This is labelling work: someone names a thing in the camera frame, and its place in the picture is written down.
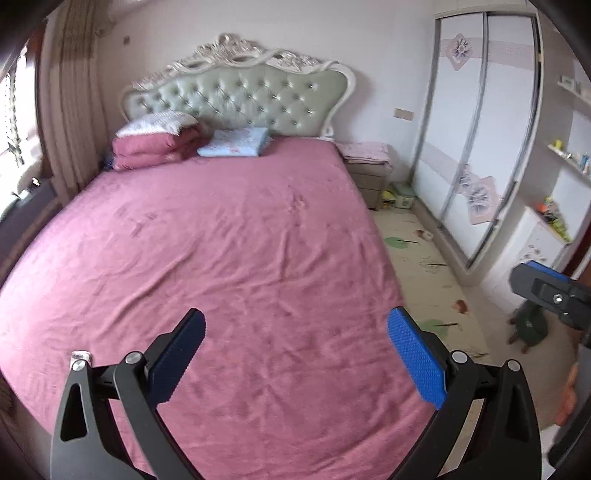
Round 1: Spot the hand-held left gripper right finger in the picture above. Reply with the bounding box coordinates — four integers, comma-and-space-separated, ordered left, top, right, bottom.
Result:
387, 305, 542, 480

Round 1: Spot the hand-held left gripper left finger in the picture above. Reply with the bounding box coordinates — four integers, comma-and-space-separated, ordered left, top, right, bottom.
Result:
50, 308, 206, 480

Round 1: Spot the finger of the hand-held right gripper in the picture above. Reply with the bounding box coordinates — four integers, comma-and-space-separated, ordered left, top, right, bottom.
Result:
509, 260, 591, 329

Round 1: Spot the person's right hand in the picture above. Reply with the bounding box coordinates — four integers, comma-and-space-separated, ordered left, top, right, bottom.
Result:
560, 361, 581, 426

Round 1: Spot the white cabinet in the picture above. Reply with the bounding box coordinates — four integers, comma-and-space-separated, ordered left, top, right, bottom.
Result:
480, 205, 568, 319

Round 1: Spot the pile of colourful toys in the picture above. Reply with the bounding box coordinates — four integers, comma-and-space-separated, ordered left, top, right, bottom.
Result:
536, 198, 571, 241

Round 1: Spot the green round stool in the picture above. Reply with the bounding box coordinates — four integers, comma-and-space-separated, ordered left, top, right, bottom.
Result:
508, 295, 550, 354

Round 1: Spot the row of small bottles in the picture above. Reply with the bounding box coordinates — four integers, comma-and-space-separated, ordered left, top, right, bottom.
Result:
551, 138, 591, 174

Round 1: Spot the bed with pink sheet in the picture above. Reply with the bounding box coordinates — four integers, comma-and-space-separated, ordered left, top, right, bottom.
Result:
0, 136, 462, 480

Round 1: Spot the green storage box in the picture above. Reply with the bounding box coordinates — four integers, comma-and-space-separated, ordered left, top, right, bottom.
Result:
392, 182, 416, 209

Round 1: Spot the white sliding-door wardrobe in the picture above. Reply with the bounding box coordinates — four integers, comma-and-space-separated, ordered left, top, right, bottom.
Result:
411, 11, 546, 275

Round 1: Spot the grey-brown nightstand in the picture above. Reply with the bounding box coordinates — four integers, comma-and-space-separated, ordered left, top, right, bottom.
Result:
346, 157, 393, 210

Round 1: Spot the dark grey bench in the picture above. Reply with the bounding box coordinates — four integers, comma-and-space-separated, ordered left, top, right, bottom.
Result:
0, 178, 63, 278

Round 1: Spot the folded pink quilt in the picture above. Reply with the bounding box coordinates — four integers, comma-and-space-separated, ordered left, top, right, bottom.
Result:
112, 121, 208, 172

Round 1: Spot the folded light blue blanket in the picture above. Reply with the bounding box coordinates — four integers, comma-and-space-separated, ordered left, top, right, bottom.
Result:
197, 127, 273, 158

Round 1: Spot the white dotted pillow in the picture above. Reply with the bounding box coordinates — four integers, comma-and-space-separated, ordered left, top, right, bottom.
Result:
115, 111, 199, 138

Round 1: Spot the green tufted headboard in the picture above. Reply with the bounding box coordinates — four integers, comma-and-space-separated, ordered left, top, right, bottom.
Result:
119, 32, 357, 139

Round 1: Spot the beige curtain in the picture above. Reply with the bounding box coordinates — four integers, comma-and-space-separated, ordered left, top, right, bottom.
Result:
37, 0, 109, 195

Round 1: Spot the window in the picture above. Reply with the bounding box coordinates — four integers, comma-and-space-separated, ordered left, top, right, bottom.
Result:
0, 41, 47, 185

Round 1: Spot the white wall shelf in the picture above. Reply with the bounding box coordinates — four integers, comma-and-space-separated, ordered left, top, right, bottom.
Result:
547, 141, 591, 178
556, 76, 591, 100

